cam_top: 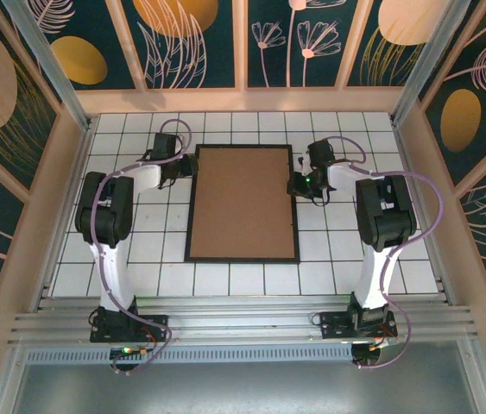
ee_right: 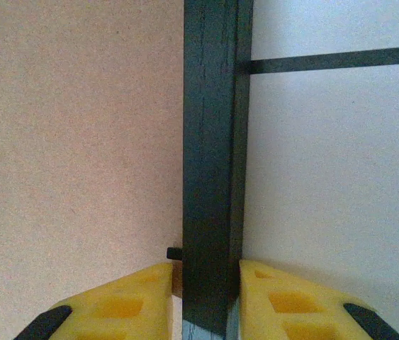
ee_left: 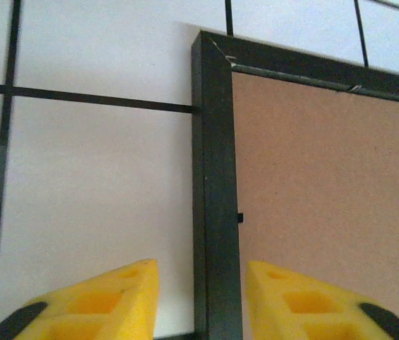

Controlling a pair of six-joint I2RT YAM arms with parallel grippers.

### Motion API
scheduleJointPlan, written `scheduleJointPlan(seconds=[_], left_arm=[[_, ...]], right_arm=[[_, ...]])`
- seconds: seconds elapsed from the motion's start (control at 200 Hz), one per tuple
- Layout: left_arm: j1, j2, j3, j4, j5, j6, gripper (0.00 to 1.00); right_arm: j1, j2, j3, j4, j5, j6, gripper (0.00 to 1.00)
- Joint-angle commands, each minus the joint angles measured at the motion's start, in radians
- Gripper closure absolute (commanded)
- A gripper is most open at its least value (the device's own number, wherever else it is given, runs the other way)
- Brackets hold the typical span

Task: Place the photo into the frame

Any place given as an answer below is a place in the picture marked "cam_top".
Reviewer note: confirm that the brown backing board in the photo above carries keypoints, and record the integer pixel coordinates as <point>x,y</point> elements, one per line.
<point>242,202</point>

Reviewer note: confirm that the black picture frame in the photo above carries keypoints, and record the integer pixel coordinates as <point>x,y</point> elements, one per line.
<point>242,260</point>

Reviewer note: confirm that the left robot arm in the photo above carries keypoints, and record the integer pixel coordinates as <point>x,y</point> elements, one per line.
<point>113,276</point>

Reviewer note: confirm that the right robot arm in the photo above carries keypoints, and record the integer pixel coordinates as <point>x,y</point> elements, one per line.
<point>376,276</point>

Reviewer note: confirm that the black electronics module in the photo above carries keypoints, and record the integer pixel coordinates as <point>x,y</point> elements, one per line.
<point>365,354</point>
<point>127,350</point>

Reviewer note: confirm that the grey metal panel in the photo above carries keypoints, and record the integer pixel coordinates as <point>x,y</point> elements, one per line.
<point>242,388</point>

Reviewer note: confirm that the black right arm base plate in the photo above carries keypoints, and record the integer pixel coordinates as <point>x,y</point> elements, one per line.
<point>333,321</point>

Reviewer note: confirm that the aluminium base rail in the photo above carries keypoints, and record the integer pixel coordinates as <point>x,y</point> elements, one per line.
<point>242,321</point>

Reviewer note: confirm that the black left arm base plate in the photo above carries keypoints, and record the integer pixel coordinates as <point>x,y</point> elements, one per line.
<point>156,323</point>

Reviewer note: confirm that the aluminium corner post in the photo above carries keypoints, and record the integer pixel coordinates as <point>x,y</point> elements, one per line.
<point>58,73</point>
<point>425,64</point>

